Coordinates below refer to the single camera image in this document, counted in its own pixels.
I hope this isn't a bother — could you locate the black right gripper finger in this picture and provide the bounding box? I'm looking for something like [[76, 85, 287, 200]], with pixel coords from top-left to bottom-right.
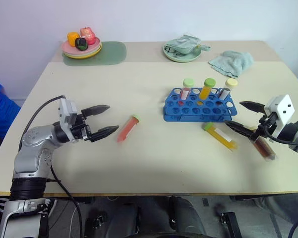
[[239, 100, 267, 115], [224, 120, 257, 139]]

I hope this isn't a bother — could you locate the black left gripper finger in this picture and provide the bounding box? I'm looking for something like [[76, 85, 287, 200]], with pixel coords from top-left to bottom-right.
[[89, 125, 120, 143], [81, 105, 111, 118]]

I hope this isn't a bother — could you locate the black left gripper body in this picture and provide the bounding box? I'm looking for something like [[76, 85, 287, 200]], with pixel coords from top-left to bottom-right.
[[69, 110, 93, 143]]

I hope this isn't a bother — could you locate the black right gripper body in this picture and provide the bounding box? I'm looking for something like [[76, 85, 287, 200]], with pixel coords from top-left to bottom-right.
[[250, 112, 277, 142]]

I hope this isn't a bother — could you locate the brown tube yellow cap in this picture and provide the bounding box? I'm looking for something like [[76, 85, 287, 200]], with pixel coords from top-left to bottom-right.
[[249, 126, 277, 162]]

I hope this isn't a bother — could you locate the yellow tube green cap labelled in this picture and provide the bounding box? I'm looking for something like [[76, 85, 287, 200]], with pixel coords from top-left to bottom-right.
[[202, 121, 238, 151]]

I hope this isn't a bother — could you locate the dark tube yellow cap labelled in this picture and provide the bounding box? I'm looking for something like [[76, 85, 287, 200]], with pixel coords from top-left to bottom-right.
[[218, 78, 239, 100]]

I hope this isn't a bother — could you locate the orange tube green cap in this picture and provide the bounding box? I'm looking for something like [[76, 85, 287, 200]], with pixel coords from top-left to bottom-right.
[[198, 77, 217, 100]]

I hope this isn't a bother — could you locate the blue test tube rack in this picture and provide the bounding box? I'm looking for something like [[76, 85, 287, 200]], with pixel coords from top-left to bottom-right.
[[162, 87, 239, 123]]

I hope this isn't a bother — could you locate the red tube green cap labelled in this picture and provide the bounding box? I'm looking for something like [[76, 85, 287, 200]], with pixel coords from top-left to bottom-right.
[[179, 78, 195, 100]]

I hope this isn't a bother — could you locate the mint green towel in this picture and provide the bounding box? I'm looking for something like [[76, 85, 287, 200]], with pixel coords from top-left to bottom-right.
[[208, 50, 255, 79]]

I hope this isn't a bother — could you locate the stack of coloured plates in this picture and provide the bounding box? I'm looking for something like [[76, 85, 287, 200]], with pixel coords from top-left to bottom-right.
[[63, 46, 103, 60]]

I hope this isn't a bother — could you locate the green placemat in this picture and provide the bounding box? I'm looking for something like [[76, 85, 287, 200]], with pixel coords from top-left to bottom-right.
[[62, 41, 128, 66]]

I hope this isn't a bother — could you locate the black green toy vegetable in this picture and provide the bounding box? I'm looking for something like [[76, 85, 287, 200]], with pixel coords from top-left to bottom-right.
[[74, 37, 90, 51]]

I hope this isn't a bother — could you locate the pink plate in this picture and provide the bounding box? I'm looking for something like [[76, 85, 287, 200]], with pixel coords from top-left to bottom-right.
[[61, 37, 101, 54]]

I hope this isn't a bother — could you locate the orange toy bell pepper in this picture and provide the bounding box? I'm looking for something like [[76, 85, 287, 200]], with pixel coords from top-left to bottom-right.
[[67, 31, 80, 48]]

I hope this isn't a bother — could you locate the pink red toy fruit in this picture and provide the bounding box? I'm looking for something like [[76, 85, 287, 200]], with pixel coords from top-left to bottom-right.
[[79, 26, 97, 46]]

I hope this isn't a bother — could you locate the blue plastic crate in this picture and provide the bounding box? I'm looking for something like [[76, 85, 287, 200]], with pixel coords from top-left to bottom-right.
[[0, 80, 22, 140]]

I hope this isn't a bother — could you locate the mint green plate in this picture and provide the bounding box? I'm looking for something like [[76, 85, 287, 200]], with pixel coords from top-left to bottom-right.
[[162, 41, 203, 63]]

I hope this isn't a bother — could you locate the mint green fabric pouch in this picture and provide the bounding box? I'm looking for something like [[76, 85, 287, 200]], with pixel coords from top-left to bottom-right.
[[164, 34, 212, 55]]

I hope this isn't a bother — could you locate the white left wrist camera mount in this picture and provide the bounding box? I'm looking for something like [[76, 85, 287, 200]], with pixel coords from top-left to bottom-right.
[[58, 98, 78, 125]]

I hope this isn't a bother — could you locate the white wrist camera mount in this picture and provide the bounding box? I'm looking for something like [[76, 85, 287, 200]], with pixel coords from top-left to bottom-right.
[[264, 94, 296, 138], [58, 98, 78, 125]]

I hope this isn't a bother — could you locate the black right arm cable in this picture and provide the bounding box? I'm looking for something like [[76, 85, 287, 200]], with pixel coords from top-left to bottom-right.
[[256, 123, 298, 146]]

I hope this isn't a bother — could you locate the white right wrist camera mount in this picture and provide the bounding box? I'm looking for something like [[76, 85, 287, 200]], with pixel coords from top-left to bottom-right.
[[264, 94, 296, 138]]

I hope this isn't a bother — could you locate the black metal bracket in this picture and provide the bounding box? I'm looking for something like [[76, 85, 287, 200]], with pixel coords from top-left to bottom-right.
[[219, 211, 240, 238]]

